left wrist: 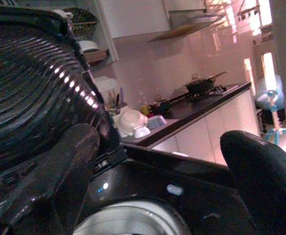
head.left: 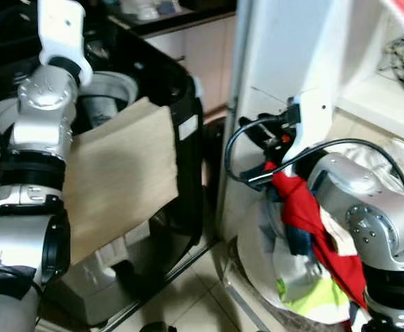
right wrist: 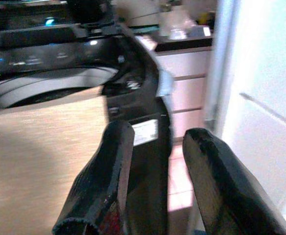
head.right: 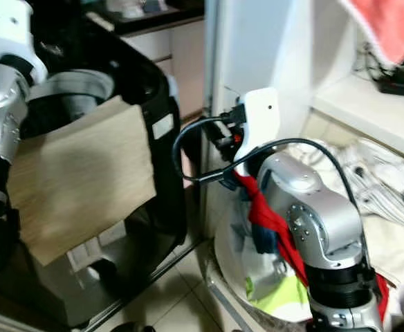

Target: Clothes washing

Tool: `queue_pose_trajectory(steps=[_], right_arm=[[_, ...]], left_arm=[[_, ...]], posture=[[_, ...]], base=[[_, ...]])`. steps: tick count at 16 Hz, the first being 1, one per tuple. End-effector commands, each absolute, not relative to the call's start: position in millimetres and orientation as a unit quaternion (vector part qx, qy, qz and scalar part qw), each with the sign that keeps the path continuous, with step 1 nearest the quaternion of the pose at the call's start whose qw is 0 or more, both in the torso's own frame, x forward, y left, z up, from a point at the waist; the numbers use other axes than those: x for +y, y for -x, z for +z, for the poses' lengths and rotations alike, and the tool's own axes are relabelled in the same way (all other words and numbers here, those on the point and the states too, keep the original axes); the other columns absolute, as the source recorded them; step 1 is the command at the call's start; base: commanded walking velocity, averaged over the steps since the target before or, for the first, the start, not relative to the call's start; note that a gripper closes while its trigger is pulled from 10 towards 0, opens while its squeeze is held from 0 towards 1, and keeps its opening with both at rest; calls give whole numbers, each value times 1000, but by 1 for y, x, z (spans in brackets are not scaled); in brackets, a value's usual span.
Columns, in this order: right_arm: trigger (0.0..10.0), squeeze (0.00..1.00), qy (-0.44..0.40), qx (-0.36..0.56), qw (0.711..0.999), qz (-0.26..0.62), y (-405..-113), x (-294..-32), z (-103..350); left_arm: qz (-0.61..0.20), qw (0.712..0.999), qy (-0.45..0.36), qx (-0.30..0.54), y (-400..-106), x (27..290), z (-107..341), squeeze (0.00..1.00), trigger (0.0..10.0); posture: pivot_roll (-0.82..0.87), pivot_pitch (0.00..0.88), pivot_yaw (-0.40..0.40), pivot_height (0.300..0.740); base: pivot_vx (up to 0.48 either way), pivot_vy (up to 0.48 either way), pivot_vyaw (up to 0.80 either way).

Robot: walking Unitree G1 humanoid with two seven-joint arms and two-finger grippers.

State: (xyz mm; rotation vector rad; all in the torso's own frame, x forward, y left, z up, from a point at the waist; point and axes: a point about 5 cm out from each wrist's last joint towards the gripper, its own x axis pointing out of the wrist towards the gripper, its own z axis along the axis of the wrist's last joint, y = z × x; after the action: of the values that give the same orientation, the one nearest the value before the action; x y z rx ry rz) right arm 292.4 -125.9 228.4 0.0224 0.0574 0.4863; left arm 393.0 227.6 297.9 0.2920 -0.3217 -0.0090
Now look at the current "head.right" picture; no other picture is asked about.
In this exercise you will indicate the red garment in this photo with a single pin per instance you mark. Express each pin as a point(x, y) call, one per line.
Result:
point(271, 221)

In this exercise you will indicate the beige towel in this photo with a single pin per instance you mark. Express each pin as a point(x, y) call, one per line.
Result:
point(84, 180)

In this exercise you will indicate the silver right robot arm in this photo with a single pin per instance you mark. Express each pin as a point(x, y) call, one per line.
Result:
point(319, 221)

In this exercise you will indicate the black washing machine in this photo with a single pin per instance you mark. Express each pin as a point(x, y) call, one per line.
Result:
point(164, 173)

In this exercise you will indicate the white crumpled clothes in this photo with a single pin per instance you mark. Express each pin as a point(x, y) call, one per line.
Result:
point(385, 187)

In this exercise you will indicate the white sticker on washer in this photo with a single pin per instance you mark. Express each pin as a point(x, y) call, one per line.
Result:
point(162, 126)

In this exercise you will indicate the white shelf unit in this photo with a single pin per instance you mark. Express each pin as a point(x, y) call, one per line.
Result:
point(264, 48)

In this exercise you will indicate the light wooden cabinet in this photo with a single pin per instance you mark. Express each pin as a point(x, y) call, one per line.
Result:
point(174, 48)

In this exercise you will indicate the dark blue garment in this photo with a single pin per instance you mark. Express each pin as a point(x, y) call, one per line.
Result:
point(263, 238)

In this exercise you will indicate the white laundry basket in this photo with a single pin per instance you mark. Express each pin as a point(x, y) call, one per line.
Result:
point(230, 263)

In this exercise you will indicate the grey washer drum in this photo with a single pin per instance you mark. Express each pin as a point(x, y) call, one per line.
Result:
point(88, 84)

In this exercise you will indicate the green and white garment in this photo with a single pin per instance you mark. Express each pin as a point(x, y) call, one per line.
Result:
point(281, 294)

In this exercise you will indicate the pink towel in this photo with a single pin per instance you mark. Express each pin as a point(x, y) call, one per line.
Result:
point(389, 21)

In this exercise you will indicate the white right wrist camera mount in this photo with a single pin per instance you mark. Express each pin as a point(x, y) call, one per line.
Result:
point(257, 117)

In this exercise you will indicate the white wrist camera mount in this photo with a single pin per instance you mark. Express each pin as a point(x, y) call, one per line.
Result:
point(12, 28)
point(257, 117)

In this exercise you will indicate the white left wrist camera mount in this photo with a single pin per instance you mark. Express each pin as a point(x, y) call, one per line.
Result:
point(12, 28)

